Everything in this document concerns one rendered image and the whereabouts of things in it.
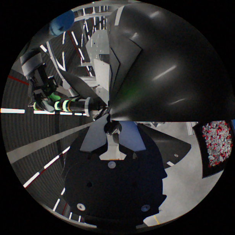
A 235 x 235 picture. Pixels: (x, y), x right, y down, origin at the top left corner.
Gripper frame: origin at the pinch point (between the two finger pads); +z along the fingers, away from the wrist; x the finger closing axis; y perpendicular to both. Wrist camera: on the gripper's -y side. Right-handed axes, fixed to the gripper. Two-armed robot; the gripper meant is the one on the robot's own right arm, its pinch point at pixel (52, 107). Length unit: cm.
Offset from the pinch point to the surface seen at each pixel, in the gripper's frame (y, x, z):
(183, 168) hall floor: 147, -57, 58
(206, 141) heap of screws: 62, -18, -13
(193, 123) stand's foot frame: 139, 8, 20
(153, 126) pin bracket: 52, -2, 8
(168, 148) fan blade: 49, -15, -2
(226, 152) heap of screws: 62, -26, -22
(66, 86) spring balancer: -41, 61, 29
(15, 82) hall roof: -454, 120, -30
